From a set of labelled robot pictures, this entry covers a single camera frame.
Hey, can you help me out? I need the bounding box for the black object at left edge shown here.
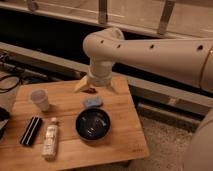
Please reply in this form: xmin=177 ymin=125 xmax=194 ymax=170
xmin=0 ymin=107 xmax=10 ymax=139

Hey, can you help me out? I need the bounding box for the black rectangular box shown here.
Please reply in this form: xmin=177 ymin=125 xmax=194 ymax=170
xmin=20 ymin=117 xmax=42 ymax=146

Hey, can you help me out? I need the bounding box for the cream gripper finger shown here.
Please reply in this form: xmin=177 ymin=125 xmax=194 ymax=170
xmin=74 ymin=76 xmax=90 ymax=93
xmin=107 ymin=80 xmax=118 ymax=94

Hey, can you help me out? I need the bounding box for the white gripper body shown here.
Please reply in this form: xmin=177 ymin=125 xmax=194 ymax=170
xmin=87 ymin=60 xmax=113 ymax=87

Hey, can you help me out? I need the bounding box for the wooden table board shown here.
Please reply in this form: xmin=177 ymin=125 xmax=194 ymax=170
xmin=0 ymin=76 xmax=149 ymax=171

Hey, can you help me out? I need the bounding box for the metal rail frame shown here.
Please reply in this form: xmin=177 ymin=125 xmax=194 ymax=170
xmin=0 ymin=42 xmax=213 ymax=115

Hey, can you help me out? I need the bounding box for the white plastic bottle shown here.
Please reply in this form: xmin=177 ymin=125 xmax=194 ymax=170
xmin=42 ymin=117 xmax=59 ymax=160

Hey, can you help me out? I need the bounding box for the dark ceramic bowl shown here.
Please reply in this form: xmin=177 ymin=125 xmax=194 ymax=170
xmin=75 ymin=108 xmax=111 ymax=141

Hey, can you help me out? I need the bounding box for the black cable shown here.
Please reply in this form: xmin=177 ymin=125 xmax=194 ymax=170
xmin=0 ymin=73 xmax=24 ymax=94

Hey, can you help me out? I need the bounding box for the blue sponge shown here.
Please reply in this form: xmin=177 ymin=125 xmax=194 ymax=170
xmin=83 ymin=96 xmax=103 ymax=108

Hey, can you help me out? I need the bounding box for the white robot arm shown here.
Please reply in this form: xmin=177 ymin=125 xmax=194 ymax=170
xmin=75 ymin=27 xmax=213 ymax=171

